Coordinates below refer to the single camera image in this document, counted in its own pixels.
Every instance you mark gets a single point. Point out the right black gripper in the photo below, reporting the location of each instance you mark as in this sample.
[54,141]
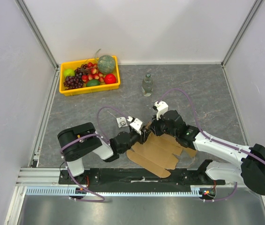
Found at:
[155,125]

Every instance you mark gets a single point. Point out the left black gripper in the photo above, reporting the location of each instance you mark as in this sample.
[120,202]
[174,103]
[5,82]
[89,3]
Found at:
[143,137]

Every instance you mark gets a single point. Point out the brown cardboard box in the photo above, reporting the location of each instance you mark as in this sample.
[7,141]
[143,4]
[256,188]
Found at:
[158,154]

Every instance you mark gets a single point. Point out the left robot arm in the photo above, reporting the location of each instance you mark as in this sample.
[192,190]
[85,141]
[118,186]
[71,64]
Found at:
[78,141]

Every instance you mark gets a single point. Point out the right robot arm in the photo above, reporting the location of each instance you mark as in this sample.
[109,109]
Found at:
[243,164]

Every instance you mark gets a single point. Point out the small white packet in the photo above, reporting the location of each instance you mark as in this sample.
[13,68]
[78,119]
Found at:
[122,122]

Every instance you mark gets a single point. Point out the clear glass bottle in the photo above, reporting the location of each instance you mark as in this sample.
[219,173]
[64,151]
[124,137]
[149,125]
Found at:
[147,85]

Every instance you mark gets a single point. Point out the yellow plastic fruit bin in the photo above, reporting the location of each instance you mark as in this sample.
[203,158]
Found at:
[102,87]

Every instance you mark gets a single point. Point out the red tomato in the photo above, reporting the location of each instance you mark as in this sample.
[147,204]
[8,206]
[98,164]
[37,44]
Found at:
[110,79]

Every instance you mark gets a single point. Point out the green avocado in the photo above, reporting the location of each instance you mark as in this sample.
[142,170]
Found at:
[92,83]

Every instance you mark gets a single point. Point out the green netted melon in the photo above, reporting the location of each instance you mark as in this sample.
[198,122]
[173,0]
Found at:
[106,64]

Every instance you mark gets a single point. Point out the dark purple grape bunch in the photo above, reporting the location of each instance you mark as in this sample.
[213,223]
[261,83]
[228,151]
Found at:
[73,82]

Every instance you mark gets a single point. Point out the green apple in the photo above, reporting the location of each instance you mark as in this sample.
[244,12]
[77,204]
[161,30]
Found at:
[68,72]

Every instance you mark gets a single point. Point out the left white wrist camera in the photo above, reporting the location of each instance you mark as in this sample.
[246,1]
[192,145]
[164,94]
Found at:
[136,124]

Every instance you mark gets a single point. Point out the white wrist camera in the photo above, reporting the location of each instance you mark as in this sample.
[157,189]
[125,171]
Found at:
[161,108]
[136,124]

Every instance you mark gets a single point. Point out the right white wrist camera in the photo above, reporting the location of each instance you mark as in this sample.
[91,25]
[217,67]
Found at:
[161,108]

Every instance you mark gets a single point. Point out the slotted cable duct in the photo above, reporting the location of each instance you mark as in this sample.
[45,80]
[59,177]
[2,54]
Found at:
[75,192]

